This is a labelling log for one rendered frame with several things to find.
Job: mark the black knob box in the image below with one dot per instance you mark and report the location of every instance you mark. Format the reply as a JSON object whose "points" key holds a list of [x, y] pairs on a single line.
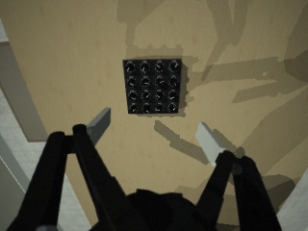
{"points": [[151, 86]]}

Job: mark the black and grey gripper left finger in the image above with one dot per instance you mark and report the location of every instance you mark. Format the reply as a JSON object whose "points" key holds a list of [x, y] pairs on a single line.
{"points": [[40, 207]]}

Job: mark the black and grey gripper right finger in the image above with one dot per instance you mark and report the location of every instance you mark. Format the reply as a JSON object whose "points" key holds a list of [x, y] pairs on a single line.
{"points": [[255, 210]]}

